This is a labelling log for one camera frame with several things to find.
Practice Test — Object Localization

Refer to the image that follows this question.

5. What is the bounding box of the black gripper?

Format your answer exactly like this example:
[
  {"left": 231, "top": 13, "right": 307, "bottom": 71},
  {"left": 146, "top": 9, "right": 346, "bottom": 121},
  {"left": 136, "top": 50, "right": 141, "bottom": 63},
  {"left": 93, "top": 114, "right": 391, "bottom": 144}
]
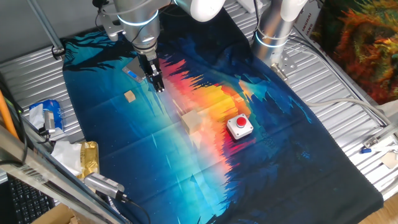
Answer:
[{"left": 136, "top": 49, "right": 166, "bottom": 94}]

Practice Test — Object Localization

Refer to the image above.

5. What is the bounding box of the silver digital pocket scale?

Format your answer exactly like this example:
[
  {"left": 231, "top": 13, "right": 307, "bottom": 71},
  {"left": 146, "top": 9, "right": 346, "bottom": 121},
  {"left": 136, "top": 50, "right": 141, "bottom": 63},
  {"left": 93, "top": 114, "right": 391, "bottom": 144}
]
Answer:
[{"left": 122, "top": 57, "right": 147, "bottom": 83}]

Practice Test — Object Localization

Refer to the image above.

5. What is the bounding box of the large wooden block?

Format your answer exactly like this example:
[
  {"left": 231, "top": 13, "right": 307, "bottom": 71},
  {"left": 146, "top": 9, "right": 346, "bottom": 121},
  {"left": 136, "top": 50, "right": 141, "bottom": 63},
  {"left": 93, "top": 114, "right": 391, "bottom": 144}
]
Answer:
[{"left": 180, "top": 110, "right": 203, "bottom": 135}]

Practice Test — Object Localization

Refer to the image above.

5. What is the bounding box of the colourful forest print cloth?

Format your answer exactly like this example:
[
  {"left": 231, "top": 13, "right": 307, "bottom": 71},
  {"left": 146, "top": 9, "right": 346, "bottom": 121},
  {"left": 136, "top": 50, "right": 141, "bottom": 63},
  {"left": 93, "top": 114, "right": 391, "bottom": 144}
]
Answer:
[{"left": 62, "top": 6, "right": 384, "bottom": 224}]

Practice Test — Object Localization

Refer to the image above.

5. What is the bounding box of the red button white box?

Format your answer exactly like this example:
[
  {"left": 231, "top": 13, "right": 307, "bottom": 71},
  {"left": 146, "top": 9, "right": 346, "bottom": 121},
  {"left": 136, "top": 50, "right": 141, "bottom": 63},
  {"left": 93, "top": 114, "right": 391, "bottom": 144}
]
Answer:
[{"left": 226, "top": 113, "right": 254, "bottom": 140}]

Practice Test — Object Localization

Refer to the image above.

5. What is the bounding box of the gold foil packet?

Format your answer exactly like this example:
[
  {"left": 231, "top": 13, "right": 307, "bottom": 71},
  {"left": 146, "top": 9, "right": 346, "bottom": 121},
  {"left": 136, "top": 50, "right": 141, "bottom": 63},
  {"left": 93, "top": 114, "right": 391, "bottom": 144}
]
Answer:
[{"left": 76, "top": 140, "right": 100, "bottom": 183}]

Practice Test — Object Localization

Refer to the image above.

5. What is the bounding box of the blue tissue pack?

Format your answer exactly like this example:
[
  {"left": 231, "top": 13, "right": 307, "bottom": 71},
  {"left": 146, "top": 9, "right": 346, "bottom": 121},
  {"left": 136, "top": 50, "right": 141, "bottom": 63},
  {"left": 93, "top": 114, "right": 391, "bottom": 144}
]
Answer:
[{"left": 29, "top": 99, "right": 64, "bottom": 131}]

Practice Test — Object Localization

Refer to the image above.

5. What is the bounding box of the grey metal pole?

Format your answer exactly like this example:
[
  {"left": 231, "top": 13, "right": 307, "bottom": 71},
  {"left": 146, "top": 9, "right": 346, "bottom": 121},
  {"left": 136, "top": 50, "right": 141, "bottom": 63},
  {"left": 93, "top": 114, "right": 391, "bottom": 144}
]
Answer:
[{"left": 26, "top": 0, "right": 66, "bottom": 58}]

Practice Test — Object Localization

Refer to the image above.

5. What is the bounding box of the orange tube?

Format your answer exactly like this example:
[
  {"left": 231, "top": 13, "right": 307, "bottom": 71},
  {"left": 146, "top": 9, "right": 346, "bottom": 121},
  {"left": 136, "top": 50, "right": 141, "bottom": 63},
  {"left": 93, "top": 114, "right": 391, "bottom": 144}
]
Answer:
[{"left": 0, "top": 90, "right": 19, "bottom": 139}]

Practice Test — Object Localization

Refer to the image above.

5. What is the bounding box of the white printed sign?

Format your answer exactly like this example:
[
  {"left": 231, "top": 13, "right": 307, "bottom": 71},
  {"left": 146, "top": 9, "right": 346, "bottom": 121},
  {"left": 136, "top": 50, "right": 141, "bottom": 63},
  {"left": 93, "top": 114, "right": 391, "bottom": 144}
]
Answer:
[{"left": 294, "top": 2, "right": 323, "bottom": 37}]

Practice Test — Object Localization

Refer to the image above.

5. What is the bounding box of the brown cardboard box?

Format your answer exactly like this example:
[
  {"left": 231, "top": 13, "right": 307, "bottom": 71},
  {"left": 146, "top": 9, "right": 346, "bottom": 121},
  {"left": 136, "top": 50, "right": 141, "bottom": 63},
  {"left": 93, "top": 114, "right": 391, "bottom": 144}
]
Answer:
[{"left": 30, "top": 203, "right": 81, "bottom": 224}]

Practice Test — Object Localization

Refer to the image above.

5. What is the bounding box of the black keyboard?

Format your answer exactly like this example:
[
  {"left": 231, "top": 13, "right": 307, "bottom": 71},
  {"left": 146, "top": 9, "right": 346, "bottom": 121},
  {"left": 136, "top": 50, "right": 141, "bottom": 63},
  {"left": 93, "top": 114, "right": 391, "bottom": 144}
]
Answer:
[{"left": 6, "top": 175, "right": 57, "bottom": 224}]

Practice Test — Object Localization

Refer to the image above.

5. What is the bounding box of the orange green patterned cloth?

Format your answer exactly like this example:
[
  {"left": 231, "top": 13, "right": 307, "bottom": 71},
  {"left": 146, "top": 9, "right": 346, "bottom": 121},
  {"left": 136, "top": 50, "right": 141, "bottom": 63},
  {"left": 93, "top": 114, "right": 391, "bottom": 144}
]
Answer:
[{"left": 310, "top": 0, "right": 398, "bottom": 105}]

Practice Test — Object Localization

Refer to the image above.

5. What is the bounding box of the tan paper tag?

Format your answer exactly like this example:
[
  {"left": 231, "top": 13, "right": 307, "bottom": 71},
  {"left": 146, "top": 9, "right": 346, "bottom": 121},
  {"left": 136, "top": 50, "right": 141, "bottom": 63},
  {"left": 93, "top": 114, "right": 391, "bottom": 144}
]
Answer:
[{"left": 381, "top": 152, "right": 398, "bottom": 170}]

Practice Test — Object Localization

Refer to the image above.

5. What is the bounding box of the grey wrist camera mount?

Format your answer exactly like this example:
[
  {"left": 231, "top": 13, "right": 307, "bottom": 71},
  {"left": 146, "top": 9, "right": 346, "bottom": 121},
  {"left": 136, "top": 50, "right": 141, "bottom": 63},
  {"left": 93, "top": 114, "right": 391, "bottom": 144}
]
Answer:
[{"left": 98, "top": 12, "right": 126, "bottom": 42}]

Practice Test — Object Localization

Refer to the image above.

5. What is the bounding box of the ribbed silver camera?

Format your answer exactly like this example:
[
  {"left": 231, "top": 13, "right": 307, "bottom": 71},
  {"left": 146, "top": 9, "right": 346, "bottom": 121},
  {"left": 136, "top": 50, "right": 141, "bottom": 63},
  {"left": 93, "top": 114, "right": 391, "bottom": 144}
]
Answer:
[{"left": 83, "top": 172, "right": 130, "bottom": 202}]

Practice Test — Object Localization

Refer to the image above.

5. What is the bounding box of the small silver camera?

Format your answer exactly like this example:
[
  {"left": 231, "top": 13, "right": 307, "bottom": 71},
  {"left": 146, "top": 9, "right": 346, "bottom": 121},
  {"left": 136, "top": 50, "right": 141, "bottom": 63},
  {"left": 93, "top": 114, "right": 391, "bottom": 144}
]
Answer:
[{"left": 43, "top": 110, "right": 57, "bottom": 135}]

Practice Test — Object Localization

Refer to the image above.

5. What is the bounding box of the black camera cable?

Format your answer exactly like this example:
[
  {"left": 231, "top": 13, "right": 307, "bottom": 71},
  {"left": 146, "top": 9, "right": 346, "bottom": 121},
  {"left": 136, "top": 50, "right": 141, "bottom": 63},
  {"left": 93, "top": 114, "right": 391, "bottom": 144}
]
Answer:
[{"left": 123, "top": 194, "right": 152, "bottom": 224}]

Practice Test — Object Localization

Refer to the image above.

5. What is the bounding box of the black cable bundle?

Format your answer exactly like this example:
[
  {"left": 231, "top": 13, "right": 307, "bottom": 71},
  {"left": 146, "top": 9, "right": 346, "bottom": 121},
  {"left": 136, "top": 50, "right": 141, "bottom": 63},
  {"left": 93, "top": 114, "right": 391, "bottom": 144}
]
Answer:
[{"left": 0, "top": 73, "right": 29, "bottom": 162}]

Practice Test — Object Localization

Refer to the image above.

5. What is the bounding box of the aluminium frame beam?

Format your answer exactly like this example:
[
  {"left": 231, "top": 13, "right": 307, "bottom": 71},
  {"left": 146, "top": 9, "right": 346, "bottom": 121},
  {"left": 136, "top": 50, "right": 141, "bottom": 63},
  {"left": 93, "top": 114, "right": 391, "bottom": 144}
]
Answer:
[{"left": 0, "top": 124, "right": 131, "bottom": 224}]

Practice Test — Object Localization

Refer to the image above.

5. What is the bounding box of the thick grey cable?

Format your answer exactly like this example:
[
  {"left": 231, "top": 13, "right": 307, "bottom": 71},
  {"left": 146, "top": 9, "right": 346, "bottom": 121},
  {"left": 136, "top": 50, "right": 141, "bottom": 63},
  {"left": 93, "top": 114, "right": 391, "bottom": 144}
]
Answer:
[{"left": 304, "top": 98, "right": 394, "bottom": 125}]

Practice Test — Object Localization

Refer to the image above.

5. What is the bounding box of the small metal bracket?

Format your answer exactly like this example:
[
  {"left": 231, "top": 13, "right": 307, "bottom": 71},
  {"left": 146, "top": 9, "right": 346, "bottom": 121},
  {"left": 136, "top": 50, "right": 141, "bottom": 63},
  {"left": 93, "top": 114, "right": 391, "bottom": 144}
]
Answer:
[{"left": 362, "top": 136, "right": 379, "bottom": 149}]

